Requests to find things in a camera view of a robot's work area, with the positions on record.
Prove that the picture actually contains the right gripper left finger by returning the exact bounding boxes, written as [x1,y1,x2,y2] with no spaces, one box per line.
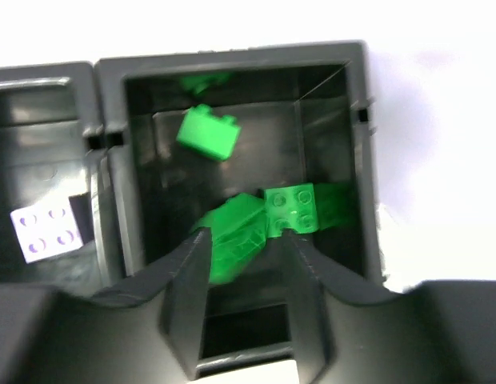
[0,230,211,383]

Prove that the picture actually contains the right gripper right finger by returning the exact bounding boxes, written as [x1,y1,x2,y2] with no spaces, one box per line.
[286,232,496,383]

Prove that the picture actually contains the green curved brick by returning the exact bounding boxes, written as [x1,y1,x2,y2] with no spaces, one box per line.
[192,194,266,285]

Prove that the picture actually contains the lilac square brick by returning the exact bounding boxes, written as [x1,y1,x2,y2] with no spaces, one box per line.
[10,198,84,264]

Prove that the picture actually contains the green square brick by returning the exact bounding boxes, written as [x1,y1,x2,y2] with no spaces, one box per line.
[264,183,318,238]

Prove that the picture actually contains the green small brick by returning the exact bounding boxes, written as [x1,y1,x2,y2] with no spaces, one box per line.
[176,104,241,162]

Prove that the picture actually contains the black compartment tray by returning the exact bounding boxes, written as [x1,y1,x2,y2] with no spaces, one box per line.
[0,38,383,361]

